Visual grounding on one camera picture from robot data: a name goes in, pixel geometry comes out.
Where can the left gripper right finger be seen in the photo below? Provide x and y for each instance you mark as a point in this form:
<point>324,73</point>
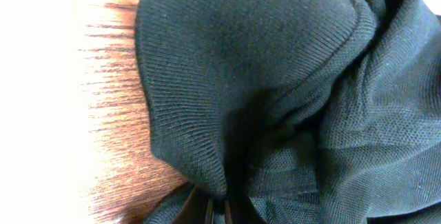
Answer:
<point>240,210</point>

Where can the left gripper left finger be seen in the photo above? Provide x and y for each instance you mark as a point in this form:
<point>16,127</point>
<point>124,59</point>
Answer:
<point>198,209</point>

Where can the black t-shirt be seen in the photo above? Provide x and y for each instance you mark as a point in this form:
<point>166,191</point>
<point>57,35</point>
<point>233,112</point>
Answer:
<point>320,111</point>

